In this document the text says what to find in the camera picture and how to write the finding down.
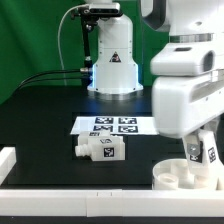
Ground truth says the white marker sheet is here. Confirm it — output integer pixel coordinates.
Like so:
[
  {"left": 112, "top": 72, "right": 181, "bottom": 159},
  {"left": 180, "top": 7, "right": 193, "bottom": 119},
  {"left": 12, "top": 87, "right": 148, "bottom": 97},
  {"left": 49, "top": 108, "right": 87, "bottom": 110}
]
[{"left": 71, "top": 116, "right": 158, "bottom": 135}]

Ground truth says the black cable upper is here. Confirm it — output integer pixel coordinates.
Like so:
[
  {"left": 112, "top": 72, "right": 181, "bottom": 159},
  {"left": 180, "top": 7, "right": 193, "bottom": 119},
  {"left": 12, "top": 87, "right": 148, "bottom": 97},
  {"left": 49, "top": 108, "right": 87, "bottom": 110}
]
[{"left": 16, "top": 68, "right": 92, "bottom": 91}]

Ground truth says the grey camera cable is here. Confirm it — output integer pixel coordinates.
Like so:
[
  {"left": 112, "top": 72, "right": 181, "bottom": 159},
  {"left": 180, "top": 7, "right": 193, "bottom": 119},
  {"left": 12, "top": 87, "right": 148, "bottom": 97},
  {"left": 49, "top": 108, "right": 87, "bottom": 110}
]
[{"left": 56, "top": 4, "right": 90, "bottom": 87}]

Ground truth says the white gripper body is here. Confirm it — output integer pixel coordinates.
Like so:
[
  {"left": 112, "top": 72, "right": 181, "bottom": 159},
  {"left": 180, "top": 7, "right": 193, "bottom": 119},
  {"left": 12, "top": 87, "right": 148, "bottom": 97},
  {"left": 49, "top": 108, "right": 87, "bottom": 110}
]
[{"left": 152, "top": 69, "right": 224, "bottom": 138}]

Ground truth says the white front barrier wall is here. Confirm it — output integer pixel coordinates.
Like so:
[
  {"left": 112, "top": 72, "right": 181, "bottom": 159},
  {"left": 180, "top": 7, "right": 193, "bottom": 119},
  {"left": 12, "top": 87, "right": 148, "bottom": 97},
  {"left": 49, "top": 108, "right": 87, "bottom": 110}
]
[{"left": 0, "top": 190, "right": 224, "bottom": 217}]

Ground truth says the white barrier wall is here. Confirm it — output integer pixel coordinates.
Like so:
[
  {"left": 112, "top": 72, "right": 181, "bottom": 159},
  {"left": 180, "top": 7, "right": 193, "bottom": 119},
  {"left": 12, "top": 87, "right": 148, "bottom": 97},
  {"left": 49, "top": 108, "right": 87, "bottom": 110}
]
[
  {"left": 0, "top": 147, "right": 16, "bottom": 185},
  {"left": 0, "top": 190, "right": 224, "bottom": 217}
]

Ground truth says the green backdrop curtain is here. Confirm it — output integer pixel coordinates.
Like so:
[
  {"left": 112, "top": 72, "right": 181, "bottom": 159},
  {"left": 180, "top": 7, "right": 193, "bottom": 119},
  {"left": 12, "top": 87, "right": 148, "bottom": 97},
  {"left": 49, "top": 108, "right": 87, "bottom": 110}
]
[{"left": 0, "top": 0, "right": 168, "bottom": 104}]

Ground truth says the black cable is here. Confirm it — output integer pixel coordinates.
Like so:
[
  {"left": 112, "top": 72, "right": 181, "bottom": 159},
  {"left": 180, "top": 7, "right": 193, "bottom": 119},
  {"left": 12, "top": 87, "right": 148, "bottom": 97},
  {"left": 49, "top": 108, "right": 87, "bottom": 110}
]
[
  {"left": 16, "top": 68, "right": 92, "bottom": 91},
  {"left": 16, "top": 77, "right": 92, "bottom": 93}
]

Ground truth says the white left barrier wall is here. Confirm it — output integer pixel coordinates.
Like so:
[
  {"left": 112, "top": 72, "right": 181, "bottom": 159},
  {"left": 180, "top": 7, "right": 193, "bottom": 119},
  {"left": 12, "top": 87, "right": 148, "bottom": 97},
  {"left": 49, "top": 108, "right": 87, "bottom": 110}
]
[{"left": 0, "top": 147, "right": 16, "bottom": 185}]

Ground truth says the white round stool seat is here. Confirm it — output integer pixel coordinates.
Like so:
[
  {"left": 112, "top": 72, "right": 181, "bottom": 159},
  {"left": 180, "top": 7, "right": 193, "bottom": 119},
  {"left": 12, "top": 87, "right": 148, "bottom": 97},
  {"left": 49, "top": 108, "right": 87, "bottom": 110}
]
[{"left": 152, "top": 159, "right": 224, "bottom": 191}]

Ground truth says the black camera stand pole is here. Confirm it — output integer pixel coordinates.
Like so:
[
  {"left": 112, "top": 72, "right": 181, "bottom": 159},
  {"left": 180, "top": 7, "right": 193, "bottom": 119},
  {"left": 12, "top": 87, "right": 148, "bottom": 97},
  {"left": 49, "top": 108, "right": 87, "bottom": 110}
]
[{"left": 81, "top": 16, "right": 97, "bottom": 87}]

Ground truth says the black cable lower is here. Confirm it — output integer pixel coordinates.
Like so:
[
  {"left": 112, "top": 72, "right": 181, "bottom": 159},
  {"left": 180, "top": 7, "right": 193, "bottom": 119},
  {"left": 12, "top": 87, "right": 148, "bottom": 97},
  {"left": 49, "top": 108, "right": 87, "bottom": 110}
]
[{"left": 16, "top": 77, "right": 92, "bottom": 93}]

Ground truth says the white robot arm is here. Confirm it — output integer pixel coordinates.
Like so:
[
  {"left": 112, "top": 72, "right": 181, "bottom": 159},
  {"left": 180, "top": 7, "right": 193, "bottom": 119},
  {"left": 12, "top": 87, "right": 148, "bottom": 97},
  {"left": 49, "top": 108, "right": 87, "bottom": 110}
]
[{"left": 86, "top": 0, "right": 224, "bottom": 176}]

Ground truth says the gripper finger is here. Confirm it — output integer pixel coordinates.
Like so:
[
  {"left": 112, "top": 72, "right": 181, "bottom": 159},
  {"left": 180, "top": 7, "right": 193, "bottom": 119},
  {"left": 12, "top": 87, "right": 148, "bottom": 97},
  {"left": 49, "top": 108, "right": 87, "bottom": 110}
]
[
  {"left": 181, "top": 131, "right": 205, "bottom": 176},
  {"left": 209, "top": 117, "right": 220, "bottom": 133}
]

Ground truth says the black camera on stand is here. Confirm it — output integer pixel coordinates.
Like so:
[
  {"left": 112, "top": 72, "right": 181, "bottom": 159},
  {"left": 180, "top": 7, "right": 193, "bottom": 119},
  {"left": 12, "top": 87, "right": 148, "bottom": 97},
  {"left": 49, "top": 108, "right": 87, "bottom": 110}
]
[{"left": 80, "top": 3, "right": 121, "bottom": 18}]

